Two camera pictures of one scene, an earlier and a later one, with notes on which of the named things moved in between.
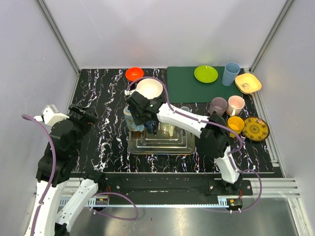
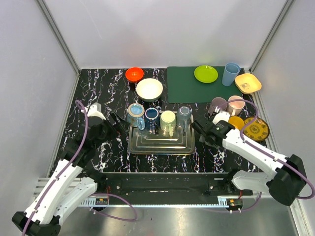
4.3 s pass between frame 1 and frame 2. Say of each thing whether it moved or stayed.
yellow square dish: stayed
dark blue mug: stayed
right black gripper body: moved
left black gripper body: moved
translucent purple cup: stayed
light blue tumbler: stayed
